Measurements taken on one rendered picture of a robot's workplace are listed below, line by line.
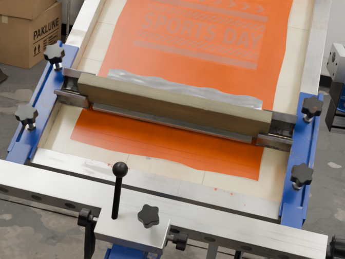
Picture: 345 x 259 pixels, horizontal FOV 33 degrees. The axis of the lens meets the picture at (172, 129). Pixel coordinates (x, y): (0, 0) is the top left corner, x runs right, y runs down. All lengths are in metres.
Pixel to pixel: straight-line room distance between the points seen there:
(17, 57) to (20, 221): 1.97
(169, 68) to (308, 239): 0.53
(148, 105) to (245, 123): 0.20
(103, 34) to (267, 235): 0.65
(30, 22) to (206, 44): 3.23
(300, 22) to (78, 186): 0.70
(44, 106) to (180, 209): 0.39
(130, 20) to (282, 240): 0.68
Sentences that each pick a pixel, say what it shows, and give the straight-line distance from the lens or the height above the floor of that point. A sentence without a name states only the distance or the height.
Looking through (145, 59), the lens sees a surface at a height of 1.29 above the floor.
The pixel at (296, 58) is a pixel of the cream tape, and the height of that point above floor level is 1.34.
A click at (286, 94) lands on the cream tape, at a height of 1.28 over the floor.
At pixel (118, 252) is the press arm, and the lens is 1.06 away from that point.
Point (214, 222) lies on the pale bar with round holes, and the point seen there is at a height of 1.16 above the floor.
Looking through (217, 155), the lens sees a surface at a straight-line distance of 1.24.
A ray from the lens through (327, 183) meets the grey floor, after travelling 3.71.
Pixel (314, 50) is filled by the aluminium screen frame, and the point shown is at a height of 1.37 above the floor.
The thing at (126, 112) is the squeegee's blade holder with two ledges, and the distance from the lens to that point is 1.25.
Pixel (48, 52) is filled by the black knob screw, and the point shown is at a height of 1.32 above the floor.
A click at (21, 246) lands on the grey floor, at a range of 2.82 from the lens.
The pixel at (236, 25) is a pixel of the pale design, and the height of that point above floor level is 1.38.
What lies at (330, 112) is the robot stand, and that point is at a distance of 2.07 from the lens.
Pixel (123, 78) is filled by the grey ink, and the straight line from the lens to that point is 1.35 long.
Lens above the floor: 1.78
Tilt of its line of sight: 27 degrees down
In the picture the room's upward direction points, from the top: 8 degrees clockwise
